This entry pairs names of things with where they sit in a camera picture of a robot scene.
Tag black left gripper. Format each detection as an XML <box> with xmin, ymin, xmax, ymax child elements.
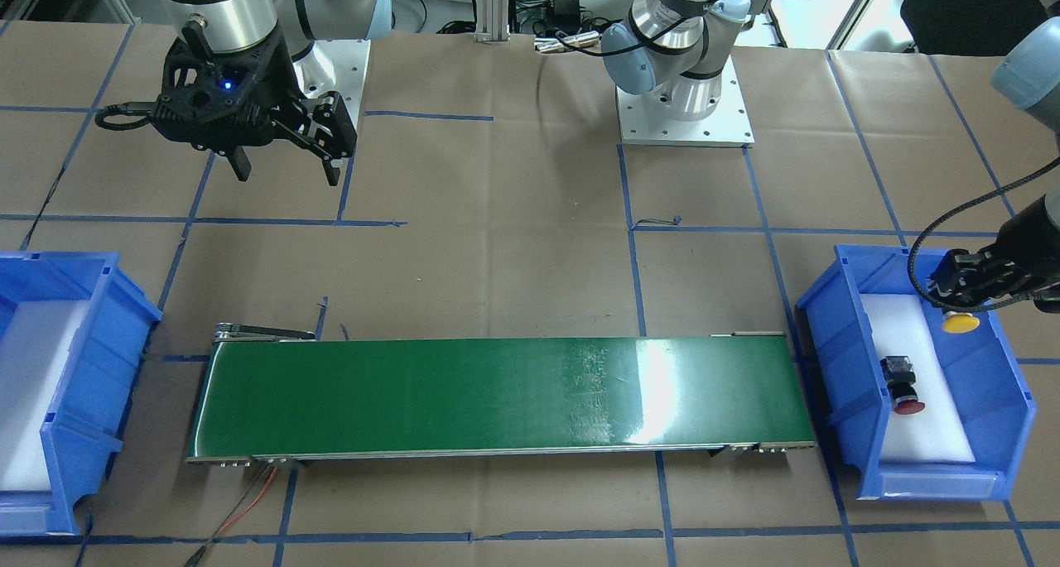
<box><xmin>928</xmin><ymin>195</ymin><xmax>1059</xmax><ymax>314</ymax></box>

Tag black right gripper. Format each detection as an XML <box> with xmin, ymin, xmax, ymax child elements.
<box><xmin>149</xmin><ymin>22</ymin><xmax>357</xmax><ymax>187</ymax></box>

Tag yellow push button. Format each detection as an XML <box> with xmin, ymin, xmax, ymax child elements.
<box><xmin>940</xmin><ymin>311</ymin><xmax>981</xmax><ymax>334</ymax></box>

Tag red push button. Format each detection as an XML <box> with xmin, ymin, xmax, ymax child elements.
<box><xmin>879</xmin><ymin>355</ymin><xmax>925</xmax><ymax>417</ymax></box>

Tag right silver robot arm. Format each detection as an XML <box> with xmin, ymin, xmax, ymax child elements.
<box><xmin>148</xmin><ymin>0</ymin><xmax>393</xmax><ymax>185</ymax></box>

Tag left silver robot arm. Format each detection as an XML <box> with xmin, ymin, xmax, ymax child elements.
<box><xmin>599</xmin><ymin>0</ymin><xmax>1058</xmax><ymax>315</ymax></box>

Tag white foam in source bin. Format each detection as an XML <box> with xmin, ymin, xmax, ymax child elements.
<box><xmin>860</xmin><ymin>293</ymin><xmax>976</xmax><ymax>463</ymax></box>

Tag blue source bin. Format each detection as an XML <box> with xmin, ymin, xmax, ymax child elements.
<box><xmin>798</xmin><ymin>245</ymin><xmax>1037</xmax><ymax>502</ymax></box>

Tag green conveyor belt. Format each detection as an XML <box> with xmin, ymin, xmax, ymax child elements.
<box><xmin>186</xmin><ymin>333</ymin><xmax>817</xmax><ymax>463</ymax></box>

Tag blue destination bin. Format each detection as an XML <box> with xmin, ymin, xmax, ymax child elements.
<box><xmin>1</xmin><ymin>251</ymin><xmax>162</xmax><ymax>537</ymax></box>

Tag white foam in destination bin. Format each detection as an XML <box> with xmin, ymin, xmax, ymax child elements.
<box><xmin>1</xmin><ymin>300</ymin><xmax>89</xmax><ymax>492</ymax></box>

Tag black braided cable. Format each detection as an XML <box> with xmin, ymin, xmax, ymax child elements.
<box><xmin>906</xmin><ymin>157</ymin><xmax>1060</xmax><ymax>313</ymax></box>

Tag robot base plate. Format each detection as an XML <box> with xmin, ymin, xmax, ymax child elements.
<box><xmin>294</xmin><ymin>40</ymin><xmax>373</xmax><ymax>128</ymax></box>
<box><xmin>614</xmin><ymin>57</ymin><xmax>756</xmax><ymax>148</ymax></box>

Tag aluminium frame post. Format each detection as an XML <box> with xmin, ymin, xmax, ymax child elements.
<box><xmin>472</xmin><ymin>0</ymin><xmax>514</xmax><ymax>43</ymax></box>

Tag red black conveyor wires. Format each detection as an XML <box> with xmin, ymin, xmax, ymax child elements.
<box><xmin>184</xmin><ymin>464</ymin><xmax>282</xmax><ymax>567</ymax></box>

